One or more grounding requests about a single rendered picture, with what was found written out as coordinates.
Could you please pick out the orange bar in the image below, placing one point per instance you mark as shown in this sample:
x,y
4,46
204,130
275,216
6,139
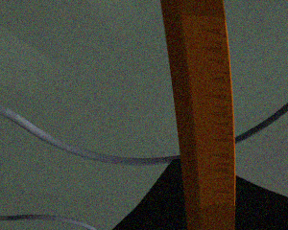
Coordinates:
x,y
197,49

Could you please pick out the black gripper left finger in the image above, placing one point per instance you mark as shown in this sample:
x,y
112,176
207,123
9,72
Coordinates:
x,y
163,208

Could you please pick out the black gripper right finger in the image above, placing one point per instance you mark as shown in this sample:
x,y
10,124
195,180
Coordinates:
x,y
256,208

